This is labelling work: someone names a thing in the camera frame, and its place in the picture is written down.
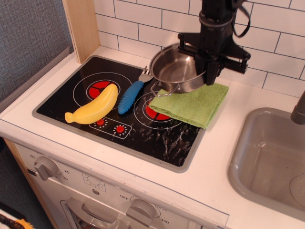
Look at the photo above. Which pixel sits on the yellow orange cloth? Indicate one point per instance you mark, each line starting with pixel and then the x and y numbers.
pixel 20 224

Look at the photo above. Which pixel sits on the blue handled toy fork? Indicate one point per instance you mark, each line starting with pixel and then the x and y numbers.
pixel 131 93

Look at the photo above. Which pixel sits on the green folded towel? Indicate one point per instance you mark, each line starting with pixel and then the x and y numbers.
pixel 196 108

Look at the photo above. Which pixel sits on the yellow plastic banana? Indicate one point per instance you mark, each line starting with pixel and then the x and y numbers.
pixel 96 109

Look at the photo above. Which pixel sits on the grey oven knob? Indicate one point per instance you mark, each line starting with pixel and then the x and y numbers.
pixel 142 212

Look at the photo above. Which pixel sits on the small steel pan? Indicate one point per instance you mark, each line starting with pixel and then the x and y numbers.
pixel 175 72

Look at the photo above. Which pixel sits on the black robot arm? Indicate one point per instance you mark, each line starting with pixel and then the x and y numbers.
pixel 219 12

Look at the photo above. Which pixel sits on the grey faucet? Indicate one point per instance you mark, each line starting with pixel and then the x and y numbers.
pixel 298 113

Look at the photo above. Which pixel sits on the grey timer knob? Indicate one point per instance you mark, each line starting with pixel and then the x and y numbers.
pixel 45 167

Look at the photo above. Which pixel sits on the black toy stovetop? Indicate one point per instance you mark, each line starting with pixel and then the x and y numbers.
pixel 140 132

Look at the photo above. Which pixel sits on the grey sink basin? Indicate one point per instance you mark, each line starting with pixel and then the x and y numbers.
pixel 268 163

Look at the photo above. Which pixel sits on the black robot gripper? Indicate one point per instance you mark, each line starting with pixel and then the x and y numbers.
pixel 213 49

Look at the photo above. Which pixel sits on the grey oven door handle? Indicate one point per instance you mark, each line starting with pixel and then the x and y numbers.
pixel 95 217

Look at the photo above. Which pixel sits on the wooden side post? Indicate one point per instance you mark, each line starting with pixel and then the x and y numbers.
pixel 81 19

